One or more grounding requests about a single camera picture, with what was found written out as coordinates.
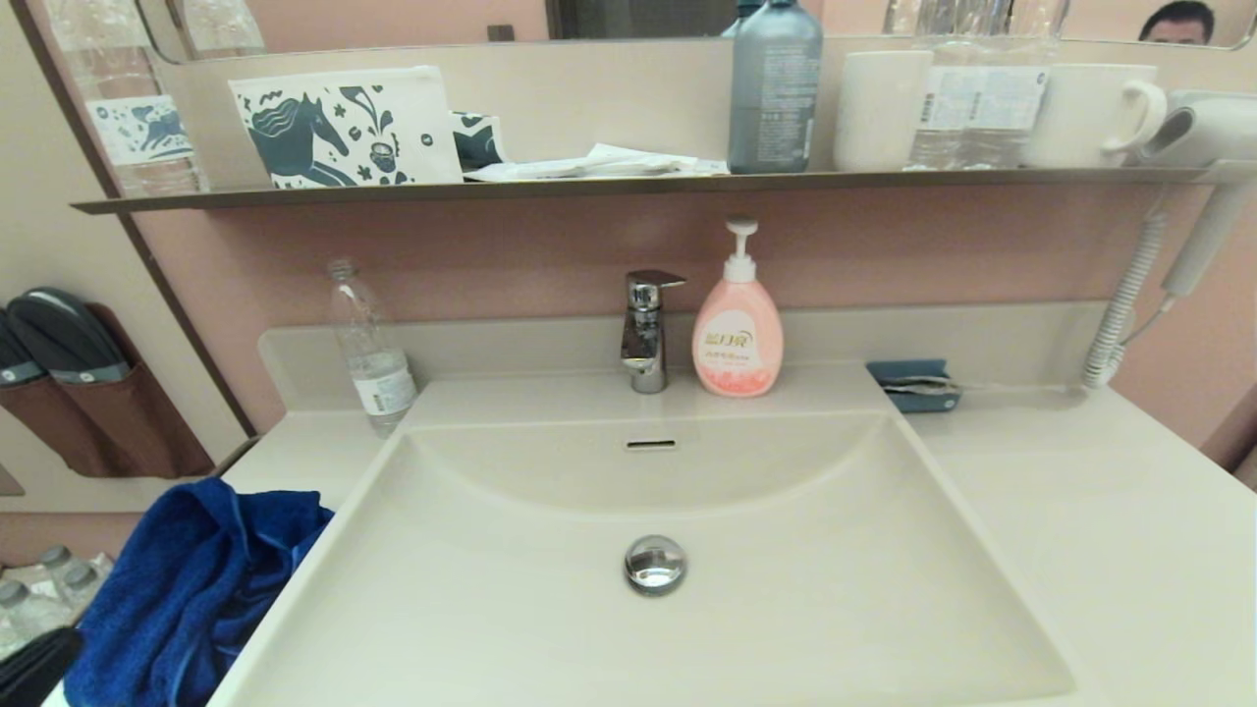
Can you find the chrome faucet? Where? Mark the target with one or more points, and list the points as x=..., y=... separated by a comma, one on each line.
x=646, y=334

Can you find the dark blue towel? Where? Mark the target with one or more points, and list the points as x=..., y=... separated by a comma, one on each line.
x=177, y=599

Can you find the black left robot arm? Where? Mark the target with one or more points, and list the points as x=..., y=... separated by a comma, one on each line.
x=34, y=673

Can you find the white ceramic sink basin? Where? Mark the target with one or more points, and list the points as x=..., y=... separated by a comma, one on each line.
x=786, y=589

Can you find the pink soap pump bottle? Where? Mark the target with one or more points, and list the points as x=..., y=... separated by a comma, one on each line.
x=737, y=344

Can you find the white crumpled towel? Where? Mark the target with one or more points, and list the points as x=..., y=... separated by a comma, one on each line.
x=609, y=162

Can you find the chrome drain stopper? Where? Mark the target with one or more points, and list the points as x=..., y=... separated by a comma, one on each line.
x=655, y=565

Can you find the clear plastic water bottle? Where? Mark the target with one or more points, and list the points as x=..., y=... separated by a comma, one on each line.
x=378, y=378

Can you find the small dark patterned pouch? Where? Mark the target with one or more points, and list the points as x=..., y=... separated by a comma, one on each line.
x=476, y=142

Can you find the teal soap tray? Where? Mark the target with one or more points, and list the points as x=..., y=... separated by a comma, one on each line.
x=899, y=373

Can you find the grey lotion bottle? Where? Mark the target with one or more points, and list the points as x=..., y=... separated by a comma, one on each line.
x=776, y=98

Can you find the white horse print pouch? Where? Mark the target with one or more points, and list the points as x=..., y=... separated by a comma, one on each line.
x=344, y=128

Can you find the labelled clear water bottle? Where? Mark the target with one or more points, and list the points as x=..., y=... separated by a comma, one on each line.
x=945, y=108
x=1016, y=108

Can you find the horse label clear bottle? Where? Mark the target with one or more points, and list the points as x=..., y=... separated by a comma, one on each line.
x=137, y=128

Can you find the dark grey slipper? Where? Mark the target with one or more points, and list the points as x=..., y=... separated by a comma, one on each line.
x=69, y=334
x=15, y=353

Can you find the white hair dryer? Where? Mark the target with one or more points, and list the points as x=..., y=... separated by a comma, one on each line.
x=1213, y=128

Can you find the metal wall shelf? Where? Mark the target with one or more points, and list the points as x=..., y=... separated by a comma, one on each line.
x=589, y=187

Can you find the wall mirror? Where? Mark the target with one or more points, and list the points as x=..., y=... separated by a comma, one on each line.
x=393, y=20

